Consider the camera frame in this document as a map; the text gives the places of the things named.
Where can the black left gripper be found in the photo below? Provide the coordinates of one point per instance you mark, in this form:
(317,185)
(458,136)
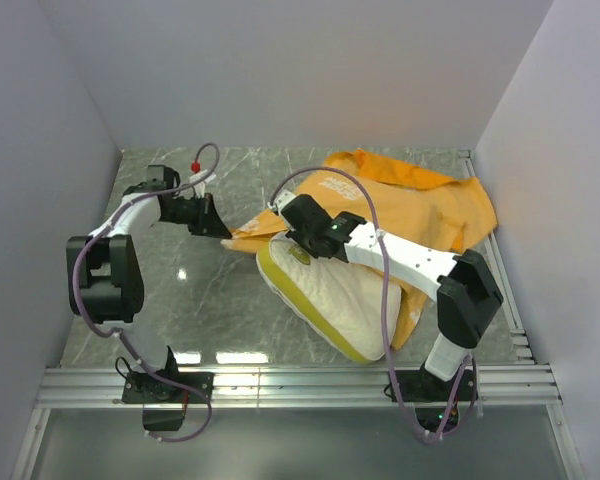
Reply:
(208,223)

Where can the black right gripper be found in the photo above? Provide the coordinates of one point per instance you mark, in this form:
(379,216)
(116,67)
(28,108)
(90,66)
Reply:
(298,236)

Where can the cream quilted pillow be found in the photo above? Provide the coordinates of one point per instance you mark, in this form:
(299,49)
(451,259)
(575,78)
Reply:
(341,302)

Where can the orange pillowcase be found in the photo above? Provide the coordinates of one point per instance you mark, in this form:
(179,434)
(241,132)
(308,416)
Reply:
(421,205)

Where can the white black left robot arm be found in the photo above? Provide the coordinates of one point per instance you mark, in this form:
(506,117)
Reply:
(106,287)

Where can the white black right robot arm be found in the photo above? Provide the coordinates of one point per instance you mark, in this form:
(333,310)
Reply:
(462,285)

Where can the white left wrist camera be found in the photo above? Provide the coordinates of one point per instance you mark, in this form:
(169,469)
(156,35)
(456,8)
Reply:
(200,175)

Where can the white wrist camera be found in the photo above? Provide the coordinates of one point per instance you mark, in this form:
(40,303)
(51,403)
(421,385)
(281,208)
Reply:
(200,175)
(281,201)

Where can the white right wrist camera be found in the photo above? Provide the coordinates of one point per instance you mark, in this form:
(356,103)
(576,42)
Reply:
(281,201)

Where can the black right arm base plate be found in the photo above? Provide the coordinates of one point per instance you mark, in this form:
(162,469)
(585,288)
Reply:
(419,386)

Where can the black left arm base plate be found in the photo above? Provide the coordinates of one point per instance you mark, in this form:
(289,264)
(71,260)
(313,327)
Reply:
(140,388)

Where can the aluminium side rail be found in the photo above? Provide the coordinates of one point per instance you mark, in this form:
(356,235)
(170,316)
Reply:
(506,339)

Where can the aluminium front rail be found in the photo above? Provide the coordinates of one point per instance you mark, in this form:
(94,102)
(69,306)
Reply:
(263,387)

